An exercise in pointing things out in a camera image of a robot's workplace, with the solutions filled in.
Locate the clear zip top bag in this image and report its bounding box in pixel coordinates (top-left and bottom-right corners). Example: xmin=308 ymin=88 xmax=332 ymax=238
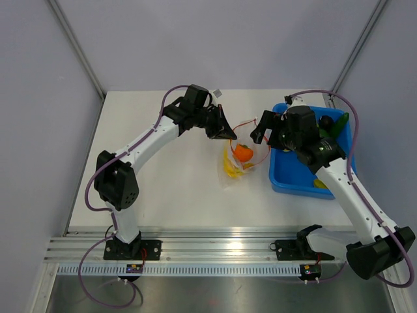
xmin=218 ymin=118 xmax=271 ymax=188

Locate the blue plastic bin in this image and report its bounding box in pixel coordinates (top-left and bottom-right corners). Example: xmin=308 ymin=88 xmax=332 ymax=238
xmin=268 ymin=103 xmax=352 ymax=200

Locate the left small circuit board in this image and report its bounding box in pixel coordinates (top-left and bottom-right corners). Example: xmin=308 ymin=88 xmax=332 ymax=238
xmin=126 ymin=263 xmax=143 ymax=274

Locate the aluminium frame post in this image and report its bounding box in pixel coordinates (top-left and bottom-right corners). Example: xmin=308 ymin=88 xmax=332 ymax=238
xmin=330 ymin=0 xmax=391 ymax=93
xmin=45 ymin=0 xmax=106 ymax=104

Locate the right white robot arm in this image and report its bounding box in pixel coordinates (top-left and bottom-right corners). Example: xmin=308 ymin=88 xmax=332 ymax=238
xmin=250 ymin=105 xmax=416 ymax=288

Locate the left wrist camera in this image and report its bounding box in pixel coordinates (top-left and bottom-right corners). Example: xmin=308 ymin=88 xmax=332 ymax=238
xmin=212 ymin=89 xmax=222 ymax=98

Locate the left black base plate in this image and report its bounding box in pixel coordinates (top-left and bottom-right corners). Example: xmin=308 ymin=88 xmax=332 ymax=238
xmin=103 ymin=238 xmax=162 ymax=261

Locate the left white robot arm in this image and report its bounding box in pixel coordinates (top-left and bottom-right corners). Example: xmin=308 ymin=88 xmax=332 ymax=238
xmin=87 ymin=84 xmax=237 ymax=261

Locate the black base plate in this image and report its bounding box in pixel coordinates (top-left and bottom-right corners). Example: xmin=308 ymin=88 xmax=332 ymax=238
xmin=269 ymin=239 xmax=335 ymax=261
xmin=103 ymin=238 xmax=162 ymax=261

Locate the orange tomato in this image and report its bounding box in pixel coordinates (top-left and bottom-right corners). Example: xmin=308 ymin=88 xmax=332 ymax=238
xmin=233 ymin=144 xmax=253 ymax=162

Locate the yellow green starfruit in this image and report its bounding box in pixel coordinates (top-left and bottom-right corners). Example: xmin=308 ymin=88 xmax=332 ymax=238
xmin=313 ymin=179 xmax=328 ymax=189

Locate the dark purple fruit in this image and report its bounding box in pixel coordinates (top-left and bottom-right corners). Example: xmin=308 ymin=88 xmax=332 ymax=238
xmin=318 ymin=115 xmax=334 ymax=131

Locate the right small circuit board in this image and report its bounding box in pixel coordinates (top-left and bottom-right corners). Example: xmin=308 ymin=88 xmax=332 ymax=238
xmin=300 ymin=264 xmax=322 ymax=280

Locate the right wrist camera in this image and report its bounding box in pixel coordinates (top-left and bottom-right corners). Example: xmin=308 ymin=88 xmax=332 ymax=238
xmin=284 ymin=95 xmax=306 ymax=109

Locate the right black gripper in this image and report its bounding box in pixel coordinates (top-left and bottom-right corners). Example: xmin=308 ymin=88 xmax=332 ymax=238
xmin=251 ymin=110 xmax=301 ymax=152

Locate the aluminium mounting rail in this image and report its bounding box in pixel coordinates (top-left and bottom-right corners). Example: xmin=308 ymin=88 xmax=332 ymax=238
xmin=44 ymin=226 xmax=398 ymax=264

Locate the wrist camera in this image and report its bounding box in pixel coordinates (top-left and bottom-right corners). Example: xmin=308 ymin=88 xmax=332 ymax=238
xmin=284 ymin=95 xmax=306 ymax=109
xmin=212 ymin=89 xmax=222 ymax=98

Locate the left aluminium frame post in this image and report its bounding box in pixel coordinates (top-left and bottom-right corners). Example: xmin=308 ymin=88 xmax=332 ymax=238
xmin=45 ymin=0 xmax=106 ymax=104

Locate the small circuit board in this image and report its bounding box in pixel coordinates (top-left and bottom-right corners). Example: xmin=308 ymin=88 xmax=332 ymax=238
xmin=126 ymin=263 xmax=143 ymax=274
xmin=300 ymin=264 xmax=322 ymax=280

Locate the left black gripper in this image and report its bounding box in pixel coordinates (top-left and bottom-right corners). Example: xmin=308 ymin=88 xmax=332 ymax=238
xmin=193 ymin=104 xmax=237 ymax=140

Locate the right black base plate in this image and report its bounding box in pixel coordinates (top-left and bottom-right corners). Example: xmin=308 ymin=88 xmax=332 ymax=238
xmin=269 ymin=239 xmax=335 ymax=261

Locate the white slotted cable duct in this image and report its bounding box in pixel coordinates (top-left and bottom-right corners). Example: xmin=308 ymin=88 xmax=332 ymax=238
xmin=57 ymin=263 xmax=301 ymax=277

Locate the right aluminium frame post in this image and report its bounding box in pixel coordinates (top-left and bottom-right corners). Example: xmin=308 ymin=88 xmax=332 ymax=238
xmin=330 ymin=0 xmax=391 ymax=93

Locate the dark green avocado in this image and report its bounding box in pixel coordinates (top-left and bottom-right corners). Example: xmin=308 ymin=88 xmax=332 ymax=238
xmin=319 ymin=128 xmax=330 ymax=138

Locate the green cucumber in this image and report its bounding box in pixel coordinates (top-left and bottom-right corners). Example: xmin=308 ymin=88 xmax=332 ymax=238
xmin=328 ymin=112 xmax=350 ymax=139

